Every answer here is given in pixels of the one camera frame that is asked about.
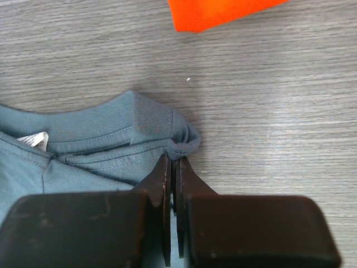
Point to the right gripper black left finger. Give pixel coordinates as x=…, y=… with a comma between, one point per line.
x=92, y=229

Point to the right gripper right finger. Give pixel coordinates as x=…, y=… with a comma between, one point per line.
x=216, y=230

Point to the grey-blue t shirt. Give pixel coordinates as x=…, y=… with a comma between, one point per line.
x=112, y=146

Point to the orange t shirt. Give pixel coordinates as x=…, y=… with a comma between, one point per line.
x=200, y=15

